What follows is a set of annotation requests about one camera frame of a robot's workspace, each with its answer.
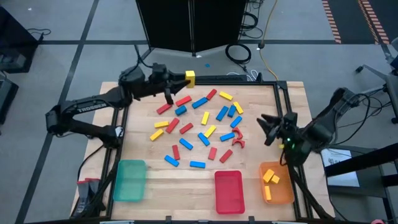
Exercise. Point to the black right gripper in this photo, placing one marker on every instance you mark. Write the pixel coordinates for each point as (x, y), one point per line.
(287, 127)

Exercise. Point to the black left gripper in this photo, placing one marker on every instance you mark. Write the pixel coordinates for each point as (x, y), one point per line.
(160, 82)

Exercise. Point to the yellow thick wooden block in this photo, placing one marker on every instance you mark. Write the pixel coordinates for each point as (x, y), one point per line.
(190, 79)

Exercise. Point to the blue thick wooden block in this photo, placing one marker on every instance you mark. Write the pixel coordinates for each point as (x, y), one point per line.
(180, 110)
(231, 111)

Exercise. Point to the yellow short wooden block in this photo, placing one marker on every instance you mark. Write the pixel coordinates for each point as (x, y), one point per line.
(275, 179)

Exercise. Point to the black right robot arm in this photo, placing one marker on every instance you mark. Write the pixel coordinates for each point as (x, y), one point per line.
(320, 130)

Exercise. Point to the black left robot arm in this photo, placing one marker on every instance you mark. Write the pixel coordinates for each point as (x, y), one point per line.
(90, 107)

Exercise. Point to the black flat bar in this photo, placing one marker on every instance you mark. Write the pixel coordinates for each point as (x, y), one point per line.
(217, 78)

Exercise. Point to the black folding partition screen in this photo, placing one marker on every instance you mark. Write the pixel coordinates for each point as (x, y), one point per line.
(168, 21)

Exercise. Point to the orange translucent plastic bin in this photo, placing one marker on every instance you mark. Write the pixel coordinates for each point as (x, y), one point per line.
(284, 193)

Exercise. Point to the red translucent plastic bin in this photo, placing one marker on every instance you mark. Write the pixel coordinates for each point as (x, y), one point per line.
(229, 193)

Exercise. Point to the white paper sheet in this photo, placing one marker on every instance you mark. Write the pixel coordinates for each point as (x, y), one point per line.
(348, 181)

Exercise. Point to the black side stand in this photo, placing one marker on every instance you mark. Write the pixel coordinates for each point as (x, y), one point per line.
(360, 161)

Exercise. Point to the green translucent plastic bin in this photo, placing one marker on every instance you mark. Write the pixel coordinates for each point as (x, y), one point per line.
(130, 182)

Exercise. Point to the grey office chair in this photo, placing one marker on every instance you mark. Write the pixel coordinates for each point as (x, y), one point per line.
(392, 87)

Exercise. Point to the red and black tool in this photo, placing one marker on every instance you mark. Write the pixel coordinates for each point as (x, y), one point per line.
(83, 188)

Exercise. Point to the red round object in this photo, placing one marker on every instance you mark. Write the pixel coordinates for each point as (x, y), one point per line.
(378, 222)

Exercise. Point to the black cabinet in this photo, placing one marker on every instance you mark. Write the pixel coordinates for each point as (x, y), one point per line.
(15, 43)

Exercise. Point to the black floor box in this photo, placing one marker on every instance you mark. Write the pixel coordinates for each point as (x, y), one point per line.
(7, 99)

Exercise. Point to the black aluminium table frame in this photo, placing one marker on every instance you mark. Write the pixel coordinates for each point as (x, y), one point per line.
(233, 83)

